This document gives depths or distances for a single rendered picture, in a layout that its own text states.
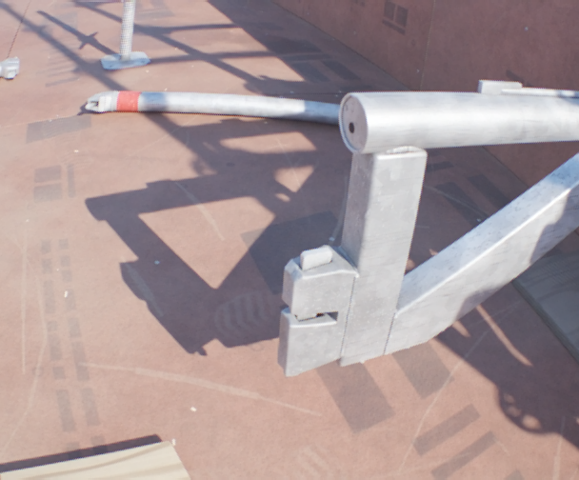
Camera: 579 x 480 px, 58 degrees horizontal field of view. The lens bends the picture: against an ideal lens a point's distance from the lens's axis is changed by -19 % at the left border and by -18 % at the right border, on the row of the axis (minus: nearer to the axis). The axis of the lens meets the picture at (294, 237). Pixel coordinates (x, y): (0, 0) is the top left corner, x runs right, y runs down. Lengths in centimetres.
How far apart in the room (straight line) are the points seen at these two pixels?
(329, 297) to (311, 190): 60
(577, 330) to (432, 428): 34
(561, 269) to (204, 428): 70
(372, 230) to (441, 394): 34
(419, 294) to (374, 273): 8
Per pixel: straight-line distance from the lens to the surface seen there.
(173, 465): 64
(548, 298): 100
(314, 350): 57
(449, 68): 162
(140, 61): 179
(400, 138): 47
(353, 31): 209
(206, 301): 85
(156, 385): 73
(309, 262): 52
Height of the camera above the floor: 55
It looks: 34 degrees down
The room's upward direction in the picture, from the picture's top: 8 degrees clockwise
